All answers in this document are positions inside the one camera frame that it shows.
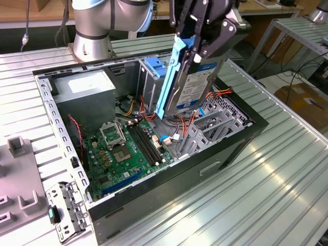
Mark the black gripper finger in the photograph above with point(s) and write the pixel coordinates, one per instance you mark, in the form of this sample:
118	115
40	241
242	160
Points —
220	36
184	12

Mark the hard disk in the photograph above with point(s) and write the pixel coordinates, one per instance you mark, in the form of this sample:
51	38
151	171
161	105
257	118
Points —
197	84

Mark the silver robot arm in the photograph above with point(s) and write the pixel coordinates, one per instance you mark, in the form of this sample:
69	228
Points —
89	38

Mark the grey disk bay cage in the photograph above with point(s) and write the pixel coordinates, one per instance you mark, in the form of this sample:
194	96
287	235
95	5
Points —
239	121

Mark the wooden desk white legs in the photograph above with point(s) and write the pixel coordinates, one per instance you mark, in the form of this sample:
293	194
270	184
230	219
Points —
266	9

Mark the blue plastic drive latch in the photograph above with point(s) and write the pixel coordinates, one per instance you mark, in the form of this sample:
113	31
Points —
153	65

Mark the small black device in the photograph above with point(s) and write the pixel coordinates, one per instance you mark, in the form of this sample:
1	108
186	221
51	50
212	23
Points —
288	2

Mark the grey optical drive cage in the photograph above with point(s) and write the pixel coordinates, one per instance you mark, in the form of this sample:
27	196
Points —
150	89

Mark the metal slat side table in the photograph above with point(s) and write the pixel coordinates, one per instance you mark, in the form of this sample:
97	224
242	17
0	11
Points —
307	36

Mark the large cardboard box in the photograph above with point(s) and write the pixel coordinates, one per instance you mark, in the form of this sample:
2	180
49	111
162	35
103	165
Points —
302	102

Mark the black RAM slot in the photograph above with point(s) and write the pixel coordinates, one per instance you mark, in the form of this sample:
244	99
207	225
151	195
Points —
149	143
153	143
144	143
140	143

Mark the thin locking lever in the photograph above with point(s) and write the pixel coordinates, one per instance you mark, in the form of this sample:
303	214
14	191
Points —
119	128

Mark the grey power supply unit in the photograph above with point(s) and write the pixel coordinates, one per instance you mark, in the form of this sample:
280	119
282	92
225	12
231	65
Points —
84	107

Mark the brown box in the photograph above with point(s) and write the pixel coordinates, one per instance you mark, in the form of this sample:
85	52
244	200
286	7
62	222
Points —
40	5

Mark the CPU socket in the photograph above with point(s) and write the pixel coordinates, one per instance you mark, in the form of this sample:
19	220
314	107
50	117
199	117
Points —
121	154

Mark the green motherboard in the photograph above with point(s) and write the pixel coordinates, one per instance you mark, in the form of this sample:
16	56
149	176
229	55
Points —
133	167

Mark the black PC case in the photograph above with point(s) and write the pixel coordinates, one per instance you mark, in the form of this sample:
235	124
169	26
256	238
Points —
153	194

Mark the blue expansion slot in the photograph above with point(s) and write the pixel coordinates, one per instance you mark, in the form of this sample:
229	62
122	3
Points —
120	184

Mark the small black case clip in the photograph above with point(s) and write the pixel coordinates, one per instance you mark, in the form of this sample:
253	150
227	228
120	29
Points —
74	162

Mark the grey parts rack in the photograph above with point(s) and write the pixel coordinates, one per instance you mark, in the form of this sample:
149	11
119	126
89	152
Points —
20	174

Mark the teal and black clip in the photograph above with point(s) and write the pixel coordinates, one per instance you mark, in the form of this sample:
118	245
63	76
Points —
53	214

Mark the metal expansion card bracket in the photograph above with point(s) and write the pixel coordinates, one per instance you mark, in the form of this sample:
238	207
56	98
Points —
74	205

